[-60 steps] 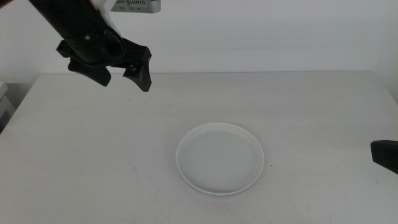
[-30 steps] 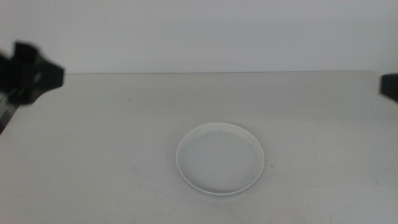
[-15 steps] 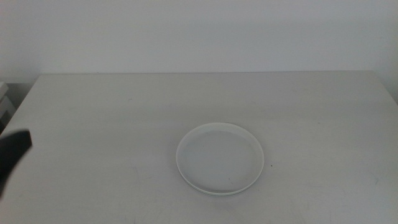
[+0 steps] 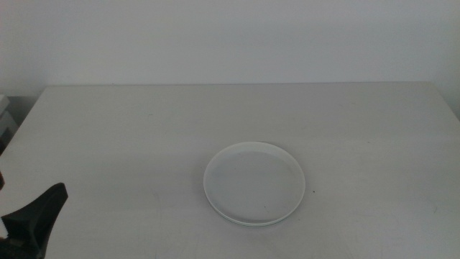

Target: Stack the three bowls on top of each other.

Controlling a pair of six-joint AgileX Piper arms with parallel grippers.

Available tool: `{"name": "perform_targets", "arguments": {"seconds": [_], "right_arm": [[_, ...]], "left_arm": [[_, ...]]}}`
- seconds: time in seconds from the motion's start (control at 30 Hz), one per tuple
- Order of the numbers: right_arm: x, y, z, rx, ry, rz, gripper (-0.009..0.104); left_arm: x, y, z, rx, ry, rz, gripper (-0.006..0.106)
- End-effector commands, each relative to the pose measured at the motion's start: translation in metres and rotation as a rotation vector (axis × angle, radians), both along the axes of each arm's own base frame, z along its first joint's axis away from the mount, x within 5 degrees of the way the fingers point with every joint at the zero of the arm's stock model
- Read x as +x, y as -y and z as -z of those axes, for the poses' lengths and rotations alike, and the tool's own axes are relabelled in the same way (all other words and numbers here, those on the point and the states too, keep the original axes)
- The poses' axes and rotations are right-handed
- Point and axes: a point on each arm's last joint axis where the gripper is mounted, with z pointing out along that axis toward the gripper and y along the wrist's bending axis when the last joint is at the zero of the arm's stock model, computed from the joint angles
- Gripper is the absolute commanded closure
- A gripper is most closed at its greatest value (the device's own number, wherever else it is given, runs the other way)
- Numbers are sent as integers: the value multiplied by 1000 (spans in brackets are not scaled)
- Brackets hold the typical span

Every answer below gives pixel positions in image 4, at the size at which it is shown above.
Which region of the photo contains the white shallow bowl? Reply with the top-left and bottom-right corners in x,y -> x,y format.
203,141 -> 306,228

